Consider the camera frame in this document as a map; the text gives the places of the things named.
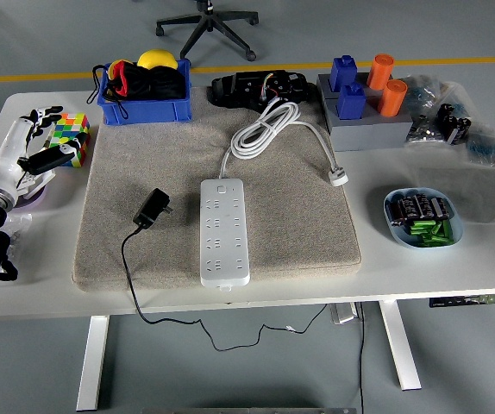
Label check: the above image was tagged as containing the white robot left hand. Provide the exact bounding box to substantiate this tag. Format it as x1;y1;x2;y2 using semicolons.
0;105;90;202

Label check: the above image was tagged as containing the black plug adapter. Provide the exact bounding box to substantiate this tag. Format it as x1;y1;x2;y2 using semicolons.
132;187;174;229

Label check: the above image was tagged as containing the white power strip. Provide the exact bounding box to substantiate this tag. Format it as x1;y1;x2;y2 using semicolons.
199;178;251;292

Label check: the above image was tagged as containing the colourful puzzle cube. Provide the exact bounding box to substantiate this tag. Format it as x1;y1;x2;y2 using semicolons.
42;112;91;168

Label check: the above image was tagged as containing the clear bag of screws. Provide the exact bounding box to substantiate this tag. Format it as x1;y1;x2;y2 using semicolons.
3;213;33;260

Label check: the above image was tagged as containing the blue plastic bin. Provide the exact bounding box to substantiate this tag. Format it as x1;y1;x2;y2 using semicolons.
96;59;193;126

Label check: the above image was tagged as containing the yellow ball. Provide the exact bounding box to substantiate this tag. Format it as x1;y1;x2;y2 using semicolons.
136;49;179;71

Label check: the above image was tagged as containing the white table leg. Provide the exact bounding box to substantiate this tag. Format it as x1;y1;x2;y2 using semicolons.
378;300;423;392
76;315;110;412

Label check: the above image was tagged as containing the black electronic device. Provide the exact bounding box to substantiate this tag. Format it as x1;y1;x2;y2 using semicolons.
207;69;320;112

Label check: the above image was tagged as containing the black office chair base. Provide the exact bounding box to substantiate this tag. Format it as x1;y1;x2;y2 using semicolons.
154;0;260;62

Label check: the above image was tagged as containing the grey-brown mat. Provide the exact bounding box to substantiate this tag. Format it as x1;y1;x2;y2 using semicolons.
71;85;362;293

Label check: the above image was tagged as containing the blue block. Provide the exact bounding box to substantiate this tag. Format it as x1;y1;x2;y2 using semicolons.
329;54;358;91
335;82;367;121

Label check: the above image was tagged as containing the grey block base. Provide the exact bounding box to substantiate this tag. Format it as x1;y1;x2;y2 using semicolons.
316;72;415;152

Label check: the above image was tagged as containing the grey metal box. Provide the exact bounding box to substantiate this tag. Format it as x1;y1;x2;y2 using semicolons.
329;303;358;324

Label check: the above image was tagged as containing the orange cylinder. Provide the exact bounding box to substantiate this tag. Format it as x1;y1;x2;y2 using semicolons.
366;53;395;91
377;78;409;118

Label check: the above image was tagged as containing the black capacitor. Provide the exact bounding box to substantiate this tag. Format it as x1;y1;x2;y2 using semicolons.
387;197;406;228
402;194;421;222
432;197;454;221
417;193;436;220

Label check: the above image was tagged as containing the clear bag of blue parts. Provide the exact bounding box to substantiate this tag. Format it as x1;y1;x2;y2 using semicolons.
404;73;468;113
462;123;495;167

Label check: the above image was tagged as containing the green cylindrical cells heap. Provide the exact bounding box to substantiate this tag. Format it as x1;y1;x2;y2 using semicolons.
404;218;455;248

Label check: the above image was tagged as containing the clear bag of black parts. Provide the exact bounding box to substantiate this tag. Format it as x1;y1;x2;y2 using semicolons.
404;102;473;147

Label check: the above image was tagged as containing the light blue dish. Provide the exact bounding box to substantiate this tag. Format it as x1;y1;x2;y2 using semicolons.
383;186;464;250

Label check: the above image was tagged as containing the flat clear plastic bag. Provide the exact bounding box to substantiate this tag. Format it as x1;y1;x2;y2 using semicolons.
406;161;495;225

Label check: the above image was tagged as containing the black table control panel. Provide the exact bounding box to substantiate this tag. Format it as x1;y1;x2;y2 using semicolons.
429;294;495;309

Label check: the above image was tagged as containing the white panel frame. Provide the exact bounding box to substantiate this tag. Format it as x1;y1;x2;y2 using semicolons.
14;170;57;198

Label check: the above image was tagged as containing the thin black adapter cord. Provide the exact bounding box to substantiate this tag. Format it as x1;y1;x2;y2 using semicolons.
121;223;331;353

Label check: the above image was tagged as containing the black drawstring bag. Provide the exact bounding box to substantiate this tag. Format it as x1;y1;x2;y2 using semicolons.
85;60;188;120

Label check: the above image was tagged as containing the white power strip cord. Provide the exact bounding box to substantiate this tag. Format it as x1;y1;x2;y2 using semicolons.
219;97;350;188

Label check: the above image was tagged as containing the black hanging cable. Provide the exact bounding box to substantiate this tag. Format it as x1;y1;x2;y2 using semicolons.
356;301;367;414

